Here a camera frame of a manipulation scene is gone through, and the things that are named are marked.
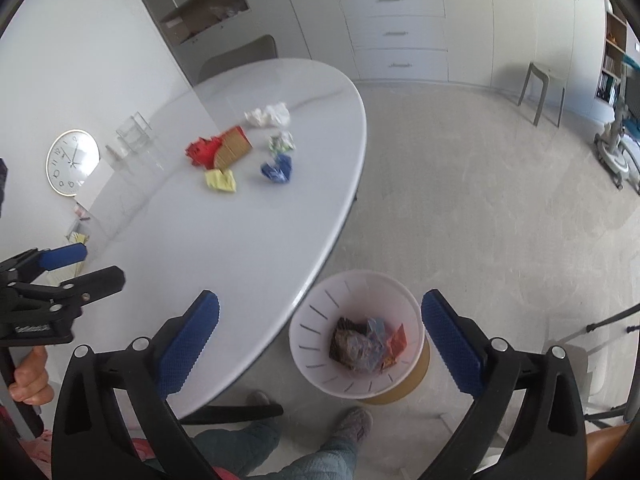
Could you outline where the white drawer cabinet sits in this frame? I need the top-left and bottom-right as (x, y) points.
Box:
(340, 0), (494, 87)

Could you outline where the wooden bookshelf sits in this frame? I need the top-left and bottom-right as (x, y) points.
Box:
(597, 3), (628, 106)

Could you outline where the red paper with cardboard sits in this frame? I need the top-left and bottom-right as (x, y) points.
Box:
(186, 126), (253, 170)

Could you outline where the white wall clock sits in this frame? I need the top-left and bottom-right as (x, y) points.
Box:
(46, 129), (101, 197)

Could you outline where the blue crumpled wrapper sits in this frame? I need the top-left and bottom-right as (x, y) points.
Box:
(260, 154), (293, 184)

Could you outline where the person's right foot slipper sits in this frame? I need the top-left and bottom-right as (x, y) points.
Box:
(332, 408), (373, 446)

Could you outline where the green white crumpled wrapper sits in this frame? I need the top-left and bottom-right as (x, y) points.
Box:
(269, 130), (295, 157)

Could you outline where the grey stool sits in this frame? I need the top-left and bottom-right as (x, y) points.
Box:
(518, 62), (567, 127)

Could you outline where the teal baby chair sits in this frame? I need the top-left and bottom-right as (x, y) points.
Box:
(593, 54), (639, 190)

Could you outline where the person's left hand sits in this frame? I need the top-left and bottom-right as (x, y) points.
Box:
(9, 346), (54, 406)

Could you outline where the yellow crumpled paper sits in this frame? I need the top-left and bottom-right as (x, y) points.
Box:
(205, 168), (236, 193)

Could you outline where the grey dining chair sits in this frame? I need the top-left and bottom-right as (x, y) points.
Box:
(196, 35), (278, 84)

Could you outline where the brown leather chair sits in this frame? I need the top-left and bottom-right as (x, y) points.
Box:
(586, 424), (629, 480)

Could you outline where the white trash bin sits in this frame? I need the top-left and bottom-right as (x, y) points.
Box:
(288, 270), (430, 405)

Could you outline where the orange snack packet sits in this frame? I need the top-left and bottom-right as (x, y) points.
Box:
(385, 324), (408, 363)

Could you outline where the clear glass container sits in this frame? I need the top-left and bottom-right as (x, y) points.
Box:
(116, 113), (151, 154)

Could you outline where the black woven mesh mat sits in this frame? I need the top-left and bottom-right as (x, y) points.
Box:
(329, 316), (367, 367)

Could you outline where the white crumpled tissue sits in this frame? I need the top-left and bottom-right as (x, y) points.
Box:
(244, 102), (291, 129)

